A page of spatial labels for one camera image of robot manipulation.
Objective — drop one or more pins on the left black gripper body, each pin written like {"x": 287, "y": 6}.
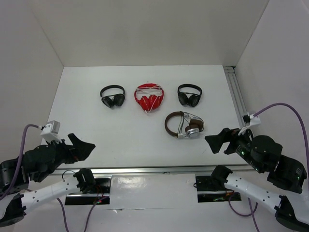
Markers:
{"x": 64, "y": 154}

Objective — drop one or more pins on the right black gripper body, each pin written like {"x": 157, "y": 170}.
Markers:
{"x": 241, "y": 141}

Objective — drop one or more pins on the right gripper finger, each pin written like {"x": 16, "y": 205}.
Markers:
{"x": 216, "y": 145}
{"x": 223, "y": 137}

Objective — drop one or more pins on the brown silver headphones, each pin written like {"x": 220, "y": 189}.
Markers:
{"x": 190, "y": 125}

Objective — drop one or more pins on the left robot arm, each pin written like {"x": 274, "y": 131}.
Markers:
{"x": 35, "y": 165}

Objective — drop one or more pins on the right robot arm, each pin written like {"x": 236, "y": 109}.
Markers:
{"x": 264, "y": 155}

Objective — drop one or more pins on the right black headphones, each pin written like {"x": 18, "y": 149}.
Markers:
{"x": 189, "y": 98}

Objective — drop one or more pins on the black headphones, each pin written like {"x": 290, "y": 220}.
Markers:
{"x": 114, "y": 99}
{"x": 189, "y": 98}

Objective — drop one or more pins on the left black headphones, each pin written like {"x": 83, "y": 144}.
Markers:
{"x": 114, "y": 99}

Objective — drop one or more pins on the red headphones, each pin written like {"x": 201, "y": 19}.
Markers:
{"x": 149, "y": 96}

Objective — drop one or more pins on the aluminium rail front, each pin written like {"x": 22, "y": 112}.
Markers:
{"x": 158, "y": 170}

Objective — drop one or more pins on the aluminium rail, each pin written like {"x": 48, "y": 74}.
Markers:
{"x": 236, "y": 94}
{"x": 158, "y": 170}

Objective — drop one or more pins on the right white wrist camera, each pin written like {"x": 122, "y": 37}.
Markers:
{"x": 249, "y": 121}

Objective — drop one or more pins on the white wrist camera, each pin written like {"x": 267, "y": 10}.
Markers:
{"x": 49, "y": 132}
{"x": 249, "y": 121}

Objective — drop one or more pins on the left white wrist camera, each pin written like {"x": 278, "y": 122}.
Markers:
{"x": 49, "y": 132}

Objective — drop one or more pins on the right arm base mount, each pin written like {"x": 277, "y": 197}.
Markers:
{"x": 207, "y": 192}

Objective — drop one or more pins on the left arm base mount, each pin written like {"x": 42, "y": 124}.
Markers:
{"x": 99, "y": 193}

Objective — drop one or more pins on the aluminium rail right side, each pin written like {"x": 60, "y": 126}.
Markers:
{"x": 236, "y": 94}

